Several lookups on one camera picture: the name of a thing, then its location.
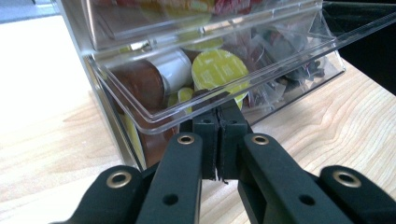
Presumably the brown coffee capsule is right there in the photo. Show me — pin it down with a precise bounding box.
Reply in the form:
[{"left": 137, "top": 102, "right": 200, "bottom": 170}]
[
  {"left": 110, "top": 59, "right": 166, "bottom": 115},
  {"left": 136, "top": 116, "right": 180, "bottom": 169}
]

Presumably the white coffee capsule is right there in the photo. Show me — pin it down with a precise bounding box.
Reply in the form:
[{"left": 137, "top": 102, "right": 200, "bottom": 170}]
[{"left": 146, "top": 49, "right": 194, "bottom": 96}]

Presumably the clear acrylic drawer cabinet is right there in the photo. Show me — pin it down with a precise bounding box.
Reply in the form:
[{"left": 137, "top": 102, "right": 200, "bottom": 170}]
[{"left": 55, "top": 0, "right": 347, "bottom": 172}]

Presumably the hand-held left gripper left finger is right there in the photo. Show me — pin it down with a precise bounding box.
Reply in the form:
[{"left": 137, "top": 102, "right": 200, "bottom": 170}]
[{"left": 191, "top": 108, "right": 220, "bottom": 181}]

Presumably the clear acrylic drawer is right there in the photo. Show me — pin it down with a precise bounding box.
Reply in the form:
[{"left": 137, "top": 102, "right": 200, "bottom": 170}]
[
  {"left": 83, "top": 0, "right": 325, "bottom": 53},
  {"left": 85, "top": 1, "right": 396, "bottom": 135}
]

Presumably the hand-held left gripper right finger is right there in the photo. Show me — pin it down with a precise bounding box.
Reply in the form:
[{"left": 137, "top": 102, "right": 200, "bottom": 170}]
[{"left": 217, "top": 98, "right": 254, "bottom": 182}]

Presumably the yellow lid coffee capsule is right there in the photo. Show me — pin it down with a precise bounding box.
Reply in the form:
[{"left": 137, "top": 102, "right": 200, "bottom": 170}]
[
  {"left": 191, "top": 49, "right": 251, "bottom": 110},
  {"left": 177, "top": 87, "right": 196, "bottom": 115},
  {"left": 180, "top": 31, "right": 225, "bottom": 53}
]

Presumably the pile of clear tea sachets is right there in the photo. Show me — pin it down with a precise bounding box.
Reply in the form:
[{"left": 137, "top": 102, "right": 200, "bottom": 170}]
[{"left": 223, "top": 26, "right": 329, "bottom": 108}]

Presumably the pile of colourful packets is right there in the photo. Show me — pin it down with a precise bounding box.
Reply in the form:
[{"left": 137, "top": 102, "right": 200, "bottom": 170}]
[{"left": 92, "top": 0, "right": 263, "bottom": 21}]

